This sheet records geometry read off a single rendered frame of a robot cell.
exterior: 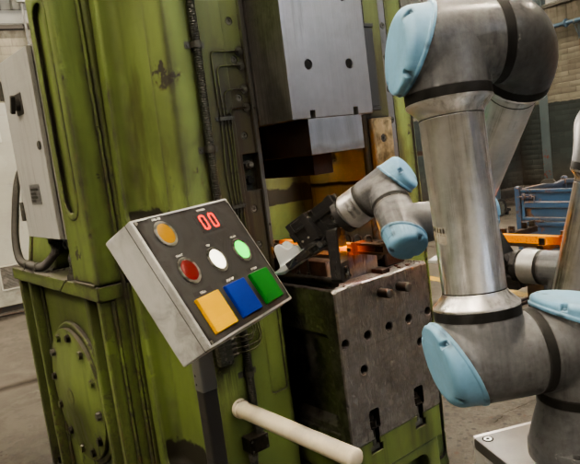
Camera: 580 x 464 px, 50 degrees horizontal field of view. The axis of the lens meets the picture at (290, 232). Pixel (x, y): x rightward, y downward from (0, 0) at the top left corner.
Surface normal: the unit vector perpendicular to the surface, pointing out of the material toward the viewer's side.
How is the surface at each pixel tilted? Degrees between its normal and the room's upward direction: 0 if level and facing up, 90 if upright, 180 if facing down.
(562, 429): 73
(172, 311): 90
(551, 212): 89
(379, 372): 90
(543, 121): 90
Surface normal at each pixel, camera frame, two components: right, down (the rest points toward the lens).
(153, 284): -0.44, 0.18
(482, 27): 0.11, -0.09
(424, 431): 0.62, 0.03
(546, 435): -0.88, -0.13
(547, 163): -0.87, 0.18
